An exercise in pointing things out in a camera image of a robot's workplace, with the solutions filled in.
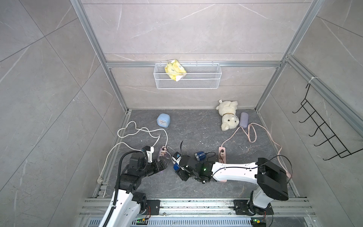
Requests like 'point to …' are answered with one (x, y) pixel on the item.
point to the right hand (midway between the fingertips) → (179, 168)
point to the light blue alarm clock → (163, 120)
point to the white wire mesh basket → (198, 76)
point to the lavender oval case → (244, 119)
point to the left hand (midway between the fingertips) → (166, 160)
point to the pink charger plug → (162, 151)
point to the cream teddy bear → (228, 109)
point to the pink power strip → (222, 157)
